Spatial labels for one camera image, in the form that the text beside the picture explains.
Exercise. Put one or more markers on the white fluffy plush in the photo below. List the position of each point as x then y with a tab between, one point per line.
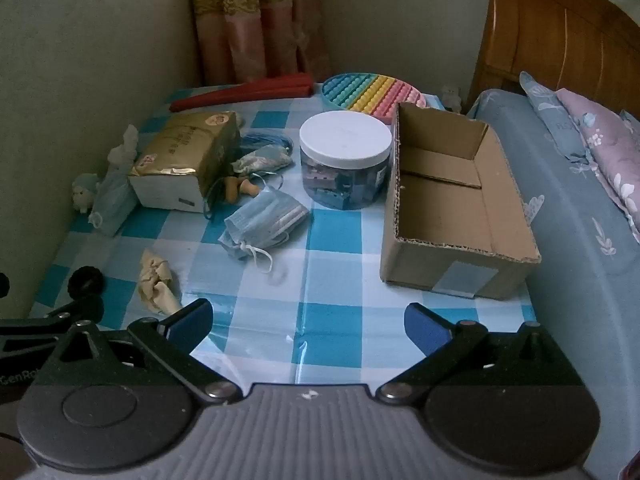
125	149

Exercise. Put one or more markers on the red folded fan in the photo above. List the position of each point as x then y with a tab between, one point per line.
245	94

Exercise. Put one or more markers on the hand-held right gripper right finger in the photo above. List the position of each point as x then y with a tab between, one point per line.
424	329

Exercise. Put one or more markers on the small sheep plush toy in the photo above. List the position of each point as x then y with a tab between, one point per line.
82	192

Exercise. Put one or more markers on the pink curtain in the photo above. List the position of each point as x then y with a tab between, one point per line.
260	20

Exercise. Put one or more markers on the crumpled blue face mask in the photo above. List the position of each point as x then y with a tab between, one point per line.
114	199

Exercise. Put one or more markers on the bed with blue sheet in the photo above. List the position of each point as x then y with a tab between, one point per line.
575	270

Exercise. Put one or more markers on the white round plate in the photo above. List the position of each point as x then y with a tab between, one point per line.
345	160

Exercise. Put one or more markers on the blue checkered tablecloth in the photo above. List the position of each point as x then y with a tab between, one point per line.
330	280

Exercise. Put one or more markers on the pink floral pillow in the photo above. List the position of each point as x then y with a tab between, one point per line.
607	145

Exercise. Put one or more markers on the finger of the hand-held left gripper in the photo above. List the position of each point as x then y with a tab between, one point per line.
86	285

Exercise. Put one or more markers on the cardboard box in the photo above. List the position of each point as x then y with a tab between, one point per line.
450	220

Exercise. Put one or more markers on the gold tissue pack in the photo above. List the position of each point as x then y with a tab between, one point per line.
185	157

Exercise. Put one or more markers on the beige crumpled cloth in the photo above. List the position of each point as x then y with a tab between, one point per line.
157	280

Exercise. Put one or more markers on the small white plush toy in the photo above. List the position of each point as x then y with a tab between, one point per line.
452	96

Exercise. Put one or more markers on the wooden headboard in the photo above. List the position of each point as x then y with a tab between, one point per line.
555	30

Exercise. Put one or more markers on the blue face mask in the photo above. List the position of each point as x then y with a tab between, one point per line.
267	220
114	199

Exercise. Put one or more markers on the blue patterned pillow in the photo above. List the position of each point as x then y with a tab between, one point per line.
555	115

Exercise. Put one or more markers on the rainbow pop bubble toy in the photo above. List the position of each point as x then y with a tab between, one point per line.
372	92

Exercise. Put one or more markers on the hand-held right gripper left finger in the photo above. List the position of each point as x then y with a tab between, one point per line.
192	319

